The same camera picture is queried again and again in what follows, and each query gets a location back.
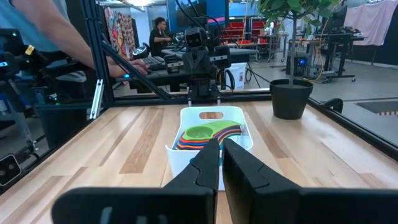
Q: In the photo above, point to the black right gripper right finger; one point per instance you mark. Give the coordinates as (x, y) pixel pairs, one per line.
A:
(258, 193)

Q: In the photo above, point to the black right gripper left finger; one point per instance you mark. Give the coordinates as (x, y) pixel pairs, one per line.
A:
(192, 193)

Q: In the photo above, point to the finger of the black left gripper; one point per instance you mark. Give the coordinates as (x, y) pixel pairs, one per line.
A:
(222, 57)
(173, 63)

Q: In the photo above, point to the orange measuring cup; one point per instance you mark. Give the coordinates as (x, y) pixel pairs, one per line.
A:
(183, 146)

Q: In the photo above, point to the white plastic basket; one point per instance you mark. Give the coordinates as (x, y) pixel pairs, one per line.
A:
(236, 113)

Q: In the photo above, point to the green measuring cup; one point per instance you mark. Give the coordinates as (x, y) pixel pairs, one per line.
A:
(199, 133)

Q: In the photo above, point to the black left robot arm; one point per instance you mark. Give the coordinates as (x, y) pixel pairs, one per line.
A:
(202, 87)

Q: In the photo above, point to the person's forearm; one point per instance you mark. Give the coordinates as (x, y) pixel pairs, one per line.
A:
(59, 34)

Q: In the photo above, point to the white waste bin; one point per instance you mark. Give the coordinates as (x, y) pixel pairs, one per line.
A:
(238, 74)

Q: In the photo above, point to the seated person at desk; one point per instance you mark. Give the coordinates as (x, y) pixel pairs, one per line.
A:
(158, 37)

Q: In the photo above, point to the red storage bins shelf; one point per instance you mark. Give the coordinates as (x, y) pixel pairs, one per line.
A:
(245, 29)

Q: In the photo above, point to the person's hand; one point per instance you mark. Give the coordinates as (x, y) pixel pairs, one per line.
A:
(130, 67)

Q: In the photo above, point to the colourful patterned hanging cloth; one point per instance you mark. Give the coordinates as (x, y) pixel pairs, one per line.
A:
(119, 31)

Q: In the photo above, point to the black computer with blue light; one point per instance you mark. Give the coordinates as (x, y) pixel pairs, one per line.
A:
(299, 63)

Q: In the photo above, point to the black plant pot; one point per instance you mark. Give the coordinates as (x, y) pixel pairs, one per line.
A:
(290, 99)

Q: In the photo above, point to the green leafy plant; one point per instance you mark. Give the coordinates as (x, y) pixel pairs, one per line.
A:
(295, 9)

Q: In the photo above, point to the black standing desk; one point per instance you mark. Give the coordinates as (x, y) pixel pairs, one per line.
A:
(337, 49)

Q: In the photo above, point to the black equipment with yellow tag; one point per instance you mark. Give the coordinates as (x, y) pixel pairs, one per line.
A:
(34, 62)

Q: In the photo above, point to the pink hanging cloth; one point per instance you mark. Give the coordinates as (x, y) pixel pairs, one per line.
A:
(370, 21)

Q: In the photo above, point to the black aluminium table frame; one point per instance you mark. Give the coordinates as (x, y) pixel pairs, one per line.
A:
(93, 46)

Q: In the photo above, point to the silver angle bracket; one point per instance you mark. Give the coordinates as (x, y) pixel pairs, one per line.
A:
(96, 99)

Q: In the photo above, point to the table-level camera box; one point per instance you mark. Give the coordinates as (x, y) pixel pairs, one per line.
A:
(9, 169)

